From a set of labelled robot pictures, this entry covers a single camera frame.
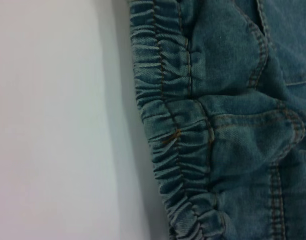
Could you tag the blue denim shorts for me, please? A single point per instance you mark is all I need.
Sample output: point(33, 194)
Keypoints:
point(230, 125)

